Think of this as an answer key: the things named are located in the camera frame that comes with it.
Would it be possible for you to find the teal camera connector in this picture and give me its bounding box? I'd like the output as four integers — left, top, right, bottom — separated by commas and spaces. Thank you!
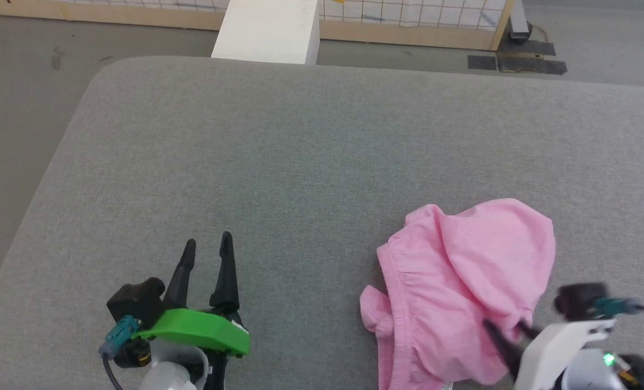
593, 297, 640, 319
99, 315, 141, 359

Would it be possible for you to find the teal right camera connector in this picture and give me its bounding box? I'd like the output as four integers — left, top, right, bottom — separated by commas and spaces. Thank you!
593, 297, 640, 319

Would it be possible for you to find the grey fabric sofa cushion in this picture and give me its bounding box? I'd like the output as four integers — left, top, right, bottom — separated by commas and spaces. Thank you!
0, 56, 644, 390

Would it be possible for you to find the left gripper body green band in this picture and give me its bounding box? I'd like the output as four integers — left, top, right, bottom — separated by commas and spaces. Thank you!
136, 306, 251, 390

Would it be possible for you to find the teal left camera connector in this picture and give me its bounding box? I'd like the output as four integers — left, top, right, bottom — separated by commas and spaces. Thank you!
99, 315, 141, 359

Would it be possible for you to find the black floor mat under post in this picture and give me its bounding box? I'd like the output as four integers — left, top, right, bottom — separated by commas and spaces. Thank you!
498, 38, 557, 57

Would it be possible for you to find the long black floor mat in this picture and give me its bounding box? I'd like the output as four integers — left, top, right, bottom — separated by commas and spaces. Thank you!
497, 56, 568, 76

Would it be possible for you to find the pink garment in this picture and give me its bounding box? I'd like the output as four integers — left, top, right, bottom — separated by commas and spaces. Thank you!
360, 198, 556, 390

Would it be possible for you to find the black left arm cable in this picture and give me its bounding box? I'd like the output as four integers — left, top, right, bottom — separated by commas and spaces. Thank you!
102, 355, 125, 390

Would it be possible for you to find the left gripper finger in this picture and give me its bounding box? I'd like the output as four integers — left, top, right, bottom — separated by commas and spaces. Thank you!
162, 238, 197, 312
209, 231, 241, 315

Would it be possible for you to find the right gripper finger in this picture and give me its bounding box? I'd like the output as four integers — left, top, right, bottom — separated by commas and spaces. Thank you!
483, 320, 524, 378
518, 322, 542, 343

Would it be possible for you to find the grey metal post foot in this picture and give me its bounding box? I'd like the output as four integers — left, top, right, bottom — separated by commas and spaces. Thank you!
508, 0, 533, 43

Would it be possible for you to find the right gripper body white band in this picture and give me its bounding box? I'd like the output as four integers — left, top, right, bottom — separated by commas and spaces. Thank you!
515, 318, 616, 390

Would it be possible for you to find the white rectangular box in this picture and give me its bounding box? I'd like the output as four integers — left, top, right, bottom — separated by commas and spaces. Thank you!
211, 0, 321, 66

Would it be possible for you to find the wooden framed lemon print panel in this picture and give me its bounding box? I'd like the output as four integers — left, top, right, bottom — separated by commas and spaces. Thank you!
0, 0, 516, 51

